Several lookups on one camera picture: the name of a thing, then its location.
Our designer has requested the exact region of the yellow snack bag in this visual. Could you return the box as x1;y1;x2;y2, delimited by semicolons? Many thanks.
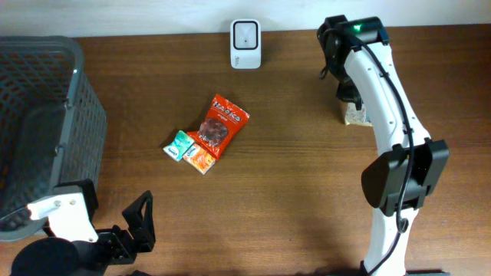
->
343;103;373;127

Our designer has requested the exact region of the orange tissue pack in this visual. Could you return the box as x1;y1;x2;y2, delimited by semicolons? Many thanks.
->
183;143;216;175

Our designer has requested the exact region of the green tissue pack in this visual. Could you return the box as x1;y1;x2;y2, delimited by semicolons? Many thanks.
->
163;130;195;162

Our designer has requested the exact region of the red Hacks candy bag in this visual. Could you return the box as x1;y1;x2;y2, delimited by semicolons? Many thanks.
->
186;94;250;159

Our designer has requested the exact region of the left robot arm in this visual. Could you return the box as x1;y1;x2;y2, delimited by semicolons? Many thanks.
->
11;190;156;276

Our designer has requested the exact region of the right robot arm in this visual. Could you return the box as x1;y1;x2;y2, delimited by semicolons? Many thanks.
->
317;15;450;275

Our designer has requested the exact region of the white barcode scanner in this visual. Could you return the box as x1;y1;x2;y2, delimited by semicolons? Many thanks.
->
229;18;262;70

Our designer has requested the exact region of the grey plastic basket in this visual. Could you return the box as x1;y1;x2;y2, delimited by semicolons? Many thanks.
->
1;36;107;242

